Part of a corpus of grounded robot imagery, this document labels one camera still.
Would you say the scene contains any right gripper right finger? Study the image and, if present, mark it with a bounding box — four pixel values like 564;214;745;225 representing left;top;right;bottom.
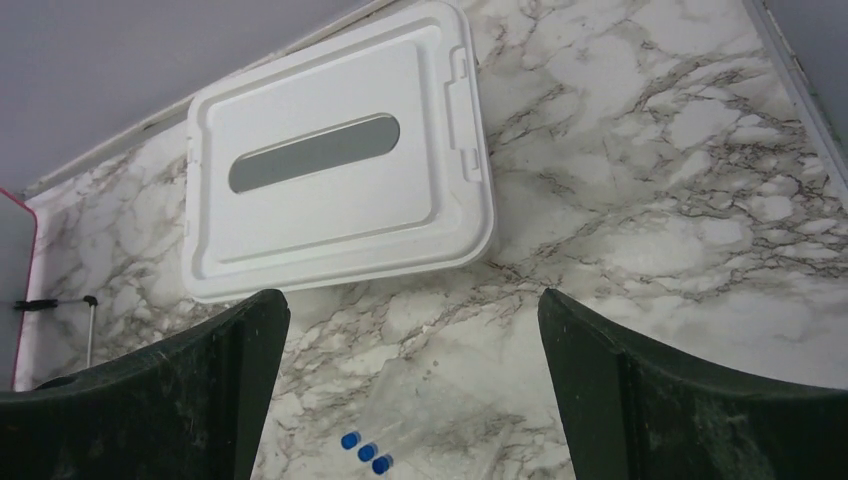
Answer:
537;289;847;479

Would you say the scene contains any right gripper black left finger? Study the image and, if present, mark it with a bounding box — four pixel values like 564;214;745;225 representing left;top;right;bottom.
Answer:
1;289;291;479

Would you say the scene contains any blue cap test tube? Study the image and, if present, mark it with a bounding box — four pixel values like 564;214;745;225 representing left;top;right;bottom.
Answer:
371;455;394;476
357;443;379;462
340;431;362;450

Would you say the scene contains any white bin lid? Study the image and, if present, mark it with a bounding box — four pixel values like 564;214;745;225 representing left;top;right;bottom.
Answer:
181;1;497;303

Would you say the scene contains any whiteboard metal stand leg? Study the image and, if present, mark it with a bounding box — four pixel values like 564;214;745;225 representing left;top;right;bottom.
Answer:
13;295;99;370

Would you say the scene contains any red framed whiteboard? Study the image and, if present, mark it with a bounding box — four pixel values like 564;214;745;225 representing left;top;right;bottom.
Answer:
1;189;37;392

